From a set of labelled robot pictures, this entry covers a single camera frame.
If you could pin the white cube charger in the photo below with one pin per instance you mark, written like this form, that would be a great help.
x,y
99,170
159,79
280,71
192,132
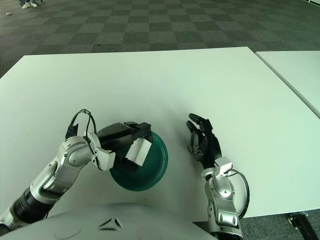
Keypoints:
x,y
138,152

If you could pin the white shoe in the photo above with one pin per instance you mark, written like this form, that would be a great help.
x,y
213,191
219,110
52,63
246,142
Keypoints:
x,y
33,4
25,6

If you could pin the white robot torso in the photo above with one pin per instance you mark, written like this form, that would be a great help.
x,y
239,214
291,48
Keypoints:
x,y
75,225

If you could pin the black table foot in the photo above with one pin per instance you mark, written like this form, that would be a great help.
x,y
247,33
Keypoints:
x,y
301,225

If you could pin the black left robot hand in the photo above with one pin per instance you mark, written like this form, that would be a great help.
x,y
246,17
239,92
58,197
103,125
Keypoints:
x,y
115,136

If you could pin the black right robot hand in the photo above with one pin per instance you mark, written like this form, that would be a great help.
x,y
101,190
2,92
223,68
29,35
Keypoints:
x,y
210,147

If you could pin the green round plate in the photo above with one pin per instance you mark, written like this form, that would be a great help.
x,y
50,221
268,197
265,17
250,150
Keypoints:
x,y
150,172

